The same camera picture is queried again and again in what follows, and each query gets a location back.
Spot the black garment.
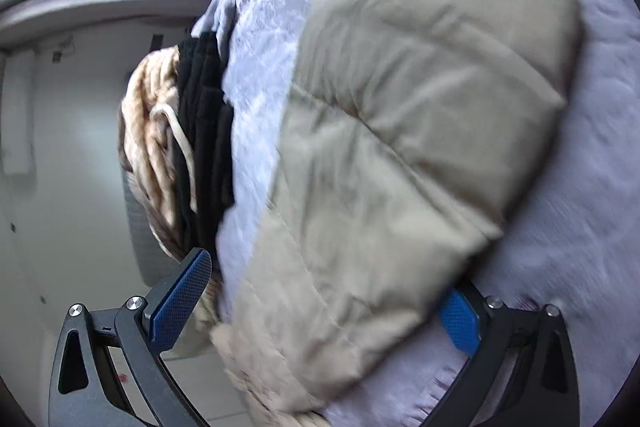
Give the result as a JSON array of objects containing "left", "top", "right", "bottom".
[{"left": 174, "top": 32, "right": 234, "bottom": 269}]

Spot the beige puffer jacket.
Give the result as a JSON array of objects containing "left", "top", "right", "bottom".
[{"left": 213, "top": 0, "right": 582, "bottom": 426}]

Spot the striped beige robe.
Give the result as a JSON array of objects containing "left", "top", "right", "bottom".
[{"left": 118, "top": 45, "right": 193, "bottom": 261}]

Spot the lavender plush bed blanket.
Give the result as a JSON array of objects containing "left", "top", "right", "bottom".
[{"left": 194, "top": 0, "right": 639, "bottom": 426}]

